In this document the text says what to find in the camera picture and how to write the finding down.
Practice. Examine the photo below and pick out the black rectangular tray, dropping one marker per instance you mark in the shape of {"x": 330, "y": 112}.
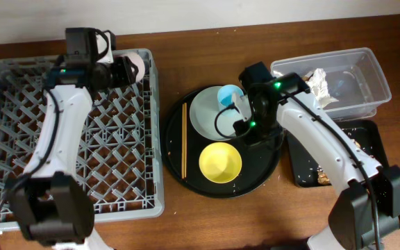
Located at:
{"x": 363, "y": 132}

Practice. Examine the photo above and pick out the food scraps and rice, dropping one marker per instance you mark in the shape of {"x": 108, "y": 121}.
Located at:
{"x": 322, "y": 178}

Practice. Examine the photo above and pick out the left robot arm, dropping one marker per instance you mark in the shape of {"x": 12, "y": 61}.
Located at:
{"x": 46, "y": 201}

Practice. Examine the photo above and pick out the pink cup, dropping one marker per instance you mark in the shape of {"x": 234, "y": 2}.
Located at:
{"x": 136, "y": 58}

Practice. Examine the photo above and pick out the round black tray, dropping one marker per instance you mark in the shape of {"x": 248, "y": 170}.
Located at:
{"x": 258, "y": 163}

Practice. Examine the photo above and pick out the clear plastic bin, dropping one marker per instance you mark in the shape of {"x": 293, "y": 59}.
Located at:
{"x": 354, "y": 78}

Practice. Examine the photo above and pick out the white tissue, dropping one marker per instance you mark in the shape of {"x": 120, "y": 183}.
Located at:
{"x": 316, "y": 80}

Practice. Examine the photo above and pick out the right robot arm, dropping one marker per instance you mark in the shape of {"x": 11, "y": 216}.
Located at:
{"x": 368, "y": 203}

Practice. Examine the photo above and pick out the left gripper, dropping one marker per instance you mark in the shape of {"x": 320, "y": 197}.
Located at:
{"x": 125, "y": 71}

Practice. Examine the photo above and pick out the grey plastic dishwasher rack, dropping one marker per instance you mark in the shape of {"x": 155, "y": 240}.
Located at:
{"x": 119, "y": 162}

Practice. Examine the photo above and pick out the yellow bowl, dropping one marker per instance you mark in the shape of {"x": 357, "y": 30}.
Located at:
{"x": 220, "y": 162}

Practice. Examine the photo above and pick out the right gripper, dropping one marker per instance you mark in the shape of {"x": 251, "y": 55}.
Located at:
{"x": 244, "y": 127}

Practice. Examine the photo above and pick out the blue cup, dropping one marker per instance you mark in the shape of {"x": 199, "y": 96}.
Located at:
{"x": 225, "y": 95}

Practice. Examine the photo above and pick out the grey round plate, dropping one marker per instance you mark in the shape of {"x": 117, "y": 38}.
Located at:
{"x": 203, "y": 111}

